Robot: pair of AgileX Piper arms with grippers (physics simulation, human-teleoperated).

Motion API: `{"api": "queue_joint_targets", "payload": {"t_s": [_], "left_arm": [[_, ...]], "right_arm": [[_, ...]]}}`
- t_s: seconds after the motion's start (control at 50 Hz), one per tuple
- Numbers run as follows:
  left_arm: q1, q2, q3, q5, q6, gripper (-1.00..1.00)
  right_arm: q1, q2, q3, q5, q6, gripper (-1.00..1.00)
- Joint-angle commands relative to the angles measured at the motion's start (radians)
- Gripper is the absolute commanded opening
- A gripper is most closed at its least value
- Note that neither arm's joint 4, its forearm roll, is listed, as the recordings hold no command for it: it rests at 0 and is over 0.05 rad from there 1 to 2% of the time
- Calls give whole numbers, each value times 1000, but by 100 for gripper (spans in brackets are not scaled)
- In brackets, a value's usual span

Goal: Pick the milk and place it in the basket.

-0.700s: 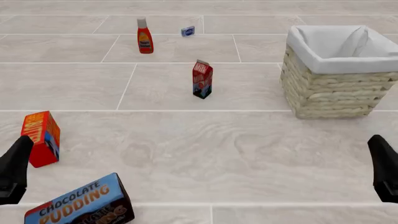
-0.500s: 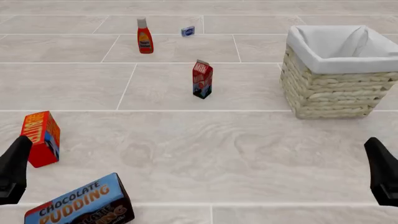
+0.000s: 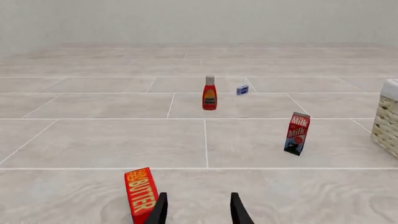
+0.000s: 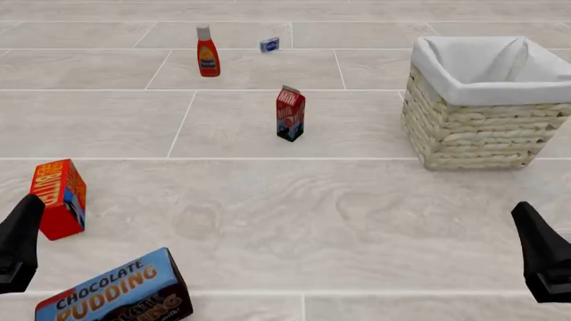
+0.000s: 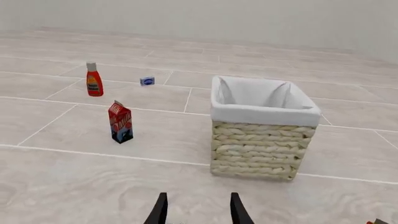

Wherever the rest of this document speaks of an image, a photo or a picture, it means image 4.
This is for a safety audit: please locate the red ketchup bottle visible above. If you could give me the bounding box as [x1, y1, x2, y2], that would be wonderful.
[195, 24, 222, 78]

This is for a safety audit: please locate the red butter box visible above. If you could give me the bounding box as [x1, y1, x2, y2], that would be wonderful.
[29, 158, 88, 242]

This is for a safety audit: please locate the white cloth basket liner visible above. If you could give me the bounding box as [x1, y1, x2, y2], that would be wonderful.
[410, 35, 571, 109]

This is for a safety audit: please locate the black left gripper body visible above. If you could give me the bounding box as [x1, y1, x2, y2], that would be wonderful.
[0, 263, 37, 296]

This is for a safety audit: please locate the blue chocolate pudding box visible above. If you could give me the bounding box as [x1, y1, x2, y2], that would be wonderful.
[34, 246, 194, 321]

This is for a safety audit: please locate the small blue printed box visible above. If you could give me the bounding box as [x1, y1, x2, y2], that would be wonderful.
[259, 37, 282, 54]

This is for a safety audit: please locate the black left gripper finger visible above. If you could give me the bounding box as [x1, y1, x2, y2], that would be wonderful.
[0, 193, 46, 269]

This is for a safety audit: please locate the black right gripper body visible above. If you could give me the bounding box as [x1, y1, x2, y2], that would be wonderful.
[524, 271, 571, 305]

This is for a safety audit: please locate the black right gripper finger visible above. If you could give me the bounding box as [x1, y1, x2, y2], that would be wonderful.
[510, 201, 571, 279]

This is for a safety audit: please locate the woven wicker basket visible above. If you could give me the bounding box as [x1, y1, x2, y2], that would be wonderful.
[400, 63, 571, 173]

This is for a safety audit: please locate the red and blue milk carton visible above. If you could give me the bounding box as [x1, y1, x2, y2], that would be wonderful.
[276, 84, 307, 144]

